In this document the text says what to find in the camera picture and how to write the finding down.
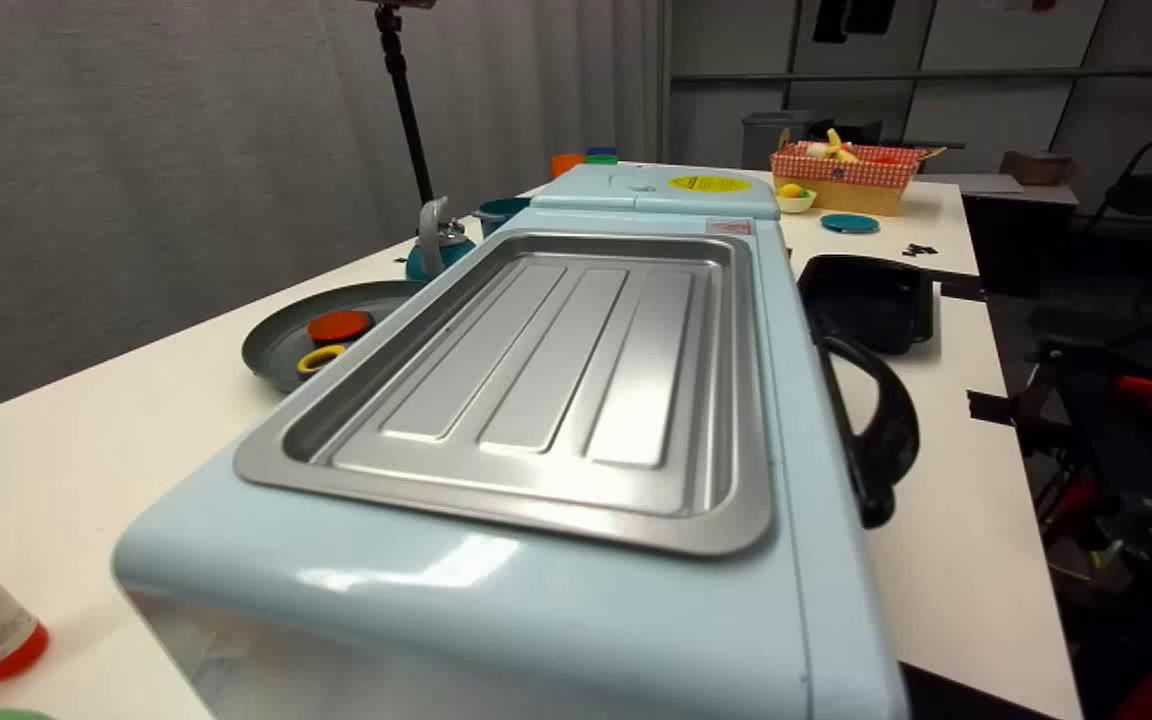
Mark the light blue breakfast station appliance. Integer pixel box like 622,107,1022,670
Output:
111,162,912,720

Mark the silver griddle tray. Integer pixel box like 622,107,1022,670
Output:
232,234,775,560

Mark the teal toy pot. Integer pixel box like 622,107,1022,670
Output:
477,197,536,241

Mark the teal toy kettle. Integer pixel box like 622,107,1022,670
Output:
403,197,481,287

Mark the red toy disc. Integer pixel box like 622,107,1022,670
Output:
304,310,380,350

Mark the grey round plate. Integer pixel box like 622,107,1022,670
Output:
242,281,421,402

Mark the teal round lid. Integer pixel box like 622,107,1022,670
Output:
820,212,885,241

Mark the orange toy basket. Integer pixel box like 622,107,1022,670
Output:
769,135,929,222

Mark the yellow toy banana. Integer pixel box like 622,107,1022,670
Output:
820,123,865,169

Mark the black tape strip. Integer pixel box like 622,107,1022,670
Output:
935,271,992,303

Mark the brown cardboard box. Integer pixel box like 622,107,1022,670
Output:
1002,148,1079,191

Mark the yellow toy ring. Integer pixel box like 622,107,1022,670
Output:
292,346,351,381

